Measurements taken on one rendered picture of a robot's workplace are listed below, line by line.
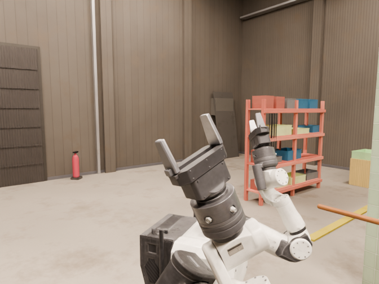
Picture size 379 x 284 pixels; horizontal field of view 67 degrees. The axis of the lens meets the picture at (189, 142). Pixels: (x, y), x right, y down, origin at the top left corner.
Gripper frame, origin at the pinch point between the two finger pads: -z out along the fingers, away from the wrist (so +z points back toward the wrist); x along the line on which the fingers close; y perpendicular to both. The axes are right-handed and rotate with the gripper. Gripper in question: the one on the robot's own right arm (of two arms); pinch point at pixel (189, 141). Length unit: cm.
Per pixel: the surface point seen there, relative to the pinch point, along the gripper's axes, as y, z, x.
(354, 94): -340, 236, 806
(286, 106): -300, 128, 439
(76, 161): -714, 94, 134
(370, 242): -80, 198, 196
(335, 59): -385, 131, 846
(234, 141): -731, 304, 672
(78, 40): -714, -181, 277
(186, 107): -738, 105, 531
